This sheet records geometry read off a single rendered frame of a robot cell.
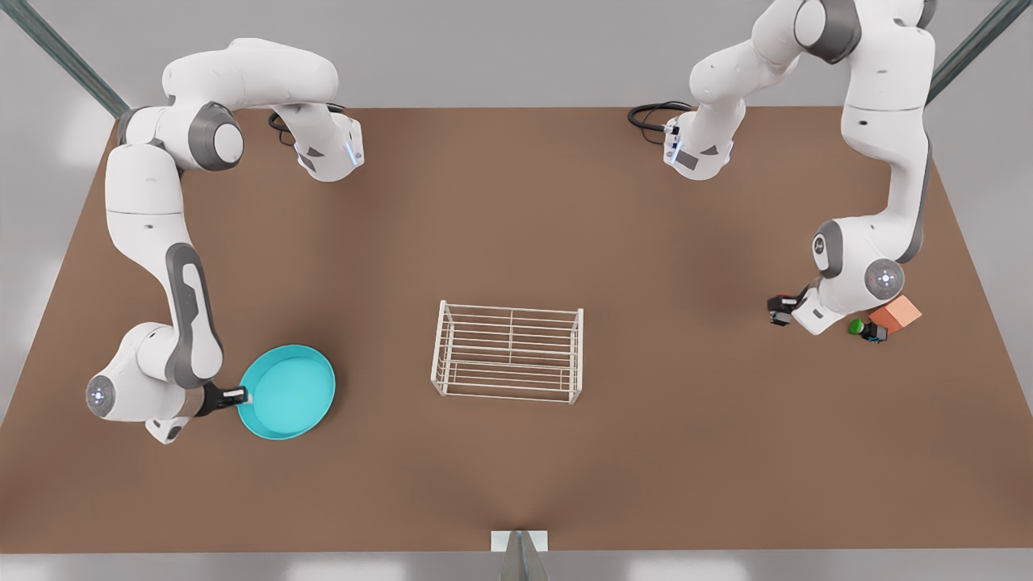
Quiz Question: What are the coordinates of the teal round plate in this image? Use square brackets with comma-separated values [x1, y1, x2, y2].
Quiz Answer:
[236, 345, 337, 441]

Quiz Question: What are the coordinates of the orange box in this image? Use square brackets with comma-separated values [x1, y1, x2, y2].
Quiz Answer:
[868, 294, 924, 332]

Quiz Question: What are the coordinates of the black cable loop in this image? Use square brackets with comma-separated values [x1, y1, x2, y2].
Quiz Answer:
[267, 102, 348, 149]
[627, 101, 696, 147]

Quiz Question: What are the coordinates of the white wire shelf rack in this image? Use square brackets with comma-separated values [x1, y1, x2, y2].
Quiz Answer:
[430, 300, 585, 406]

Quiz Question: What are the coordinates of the silver frame post with foot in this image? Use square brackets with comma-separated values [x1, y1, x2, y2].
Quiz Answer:
[491, 529, 550, 581]

